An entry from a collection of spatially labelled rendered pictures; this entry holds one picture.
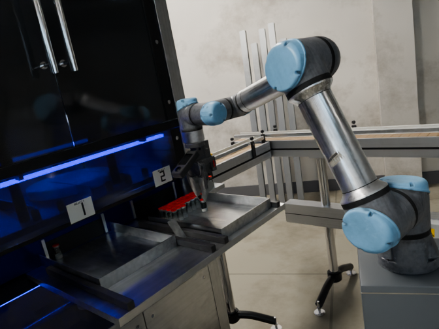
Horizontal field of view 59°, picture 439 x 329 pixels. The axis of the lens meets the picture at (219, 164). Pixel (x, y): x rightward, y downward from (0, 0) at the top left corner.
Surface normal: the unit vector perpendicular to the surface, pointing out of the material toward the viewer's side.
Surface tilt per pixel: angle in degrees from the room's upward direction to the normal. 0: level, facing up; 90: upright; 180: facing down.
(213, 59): 90
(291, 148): 90
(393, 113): 90
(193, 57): 90
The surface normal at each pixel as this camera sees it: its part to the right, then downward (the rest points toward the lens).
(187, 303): 0.75, 0.02
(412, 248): -0.23, -0.04
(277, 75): -0.78, 0.16
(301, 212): -0.64, 0.29
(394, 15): -0.29, 0.27
